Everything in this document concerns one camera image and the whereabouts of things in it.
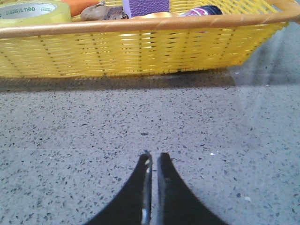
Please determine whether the brown ginger root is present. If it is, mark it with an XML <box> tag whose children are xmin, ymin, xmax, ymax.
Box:
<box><xmin>80</xmin><ymin>0</ymin><xmax>129</xmax><ymax>21</ymax></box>

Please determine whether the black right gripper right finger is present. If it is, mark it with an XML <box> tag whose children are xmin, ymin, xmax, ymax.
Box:
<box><xmin>157</xmin><ymin>153</ymin><xmax>226</xmax><ymax>225</ymax></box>

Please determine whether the dark purple-labelled bottle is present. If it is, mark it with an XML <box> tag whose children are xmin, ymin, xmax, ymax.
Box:
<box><xmin>180</xmin><ymin>5</ymin><xmax>223</xmax><ymax>17</ymax></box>

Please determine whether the orange toy carrot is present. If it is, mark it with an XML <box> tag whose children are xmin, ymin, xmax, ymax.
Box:
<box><xmin>61</xmin><ymin>0</ymin><xmax>99</xmax><ymax>17</ymax></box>

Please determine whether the yellow tape roll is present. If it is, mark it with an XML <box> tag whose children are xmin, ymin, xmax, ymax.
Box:
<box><xmin>0</xmin><ymin>0</ymin><xmax>72</xmax><ymax>27</ymax></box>

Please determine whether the yellow woven basket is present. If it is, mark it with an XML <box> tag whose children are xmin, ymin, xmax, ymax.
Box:
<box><xmin>0</xmin><ymin>0</ymin><xmax>300</xmax><ymax>78</ymax></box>

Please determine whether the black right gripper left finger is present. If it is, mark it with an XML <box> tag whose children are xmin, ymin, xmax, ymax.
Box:
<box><xmin>86</xmin><ymin>152</ymin><xmax>152</xmax><ymax>225</ymax></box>

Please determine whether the purple foam block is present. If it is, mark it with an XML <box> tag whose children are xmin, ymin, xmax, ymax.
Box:
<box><xmin>122</xmin><ymin>0</ymin><xmax>170</xmax><ymax>18</ymax></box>

